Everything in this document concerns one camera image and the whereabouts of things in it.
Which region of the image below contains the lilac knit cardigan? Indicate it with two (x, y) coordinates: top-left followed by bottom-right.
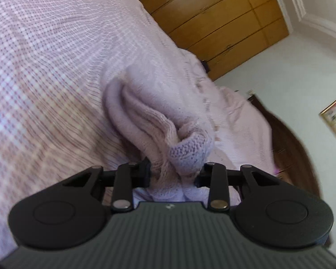
(102, 49), (243, 202)

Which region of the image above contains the pink checked pillow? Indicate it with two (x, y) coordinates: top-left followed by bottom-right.
(218, 86), (275, 174)

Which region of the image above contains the pink checked bed sheet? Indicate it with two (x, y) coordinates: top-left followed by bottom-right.
(0, 0), (275, 258)

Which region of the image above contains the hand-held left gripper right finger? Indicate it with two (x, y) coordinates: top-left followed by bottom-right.
(194, 162), (286, 212)

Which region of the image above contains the wooden wardrobe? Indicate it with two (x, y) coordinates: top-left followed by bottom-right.
(120, 0), (289, 82)

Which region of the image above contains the dark wooden headboard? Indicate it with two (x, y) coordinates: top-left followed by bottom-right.
(248, 94), (332, 250)

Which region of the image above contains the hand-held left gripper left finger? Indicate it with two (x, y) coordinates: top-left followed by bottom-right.
(62, 158), (152, 213)

